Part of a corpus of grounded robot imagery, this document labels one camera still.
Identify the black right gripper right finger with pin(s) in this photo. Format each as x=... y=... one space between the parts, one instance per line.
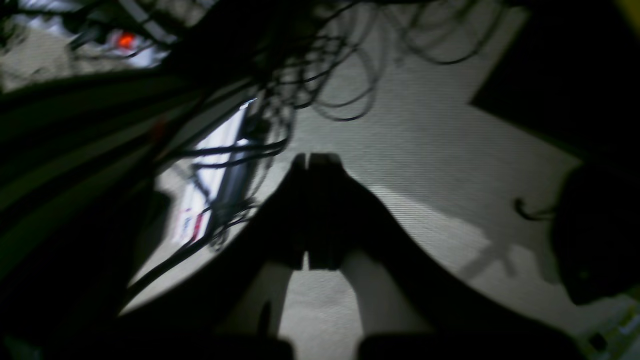
x=335 y=244

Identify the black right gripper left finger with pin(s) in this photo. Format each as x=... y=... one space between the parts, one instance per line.
x=262 y=258

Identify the white power strip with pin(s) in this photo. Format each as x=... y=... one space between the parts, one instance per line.
x=202 y=186

